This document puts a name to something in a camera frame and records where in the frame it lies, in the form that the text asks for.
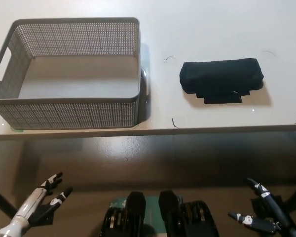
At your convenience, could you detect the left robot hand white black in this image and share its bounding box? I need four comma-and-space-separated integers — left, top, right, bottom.
13, 171, 74, 226

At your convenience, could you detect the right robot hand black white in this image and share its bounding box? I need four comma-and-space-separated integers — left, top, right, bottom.
228, 177, 296, 235

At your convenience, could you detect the black fabric pencil case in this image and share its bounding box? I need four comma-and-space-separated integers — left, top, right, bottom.
179, 58, 265, 96

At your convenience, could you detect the grey perforated plastic basket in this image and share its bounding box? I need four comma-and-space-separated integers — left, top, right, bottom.
0, 17, 142, 131

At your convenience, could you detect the black tape patch on table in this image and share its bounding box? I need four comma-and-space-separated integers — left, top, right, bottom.
195, 89, 243, 105

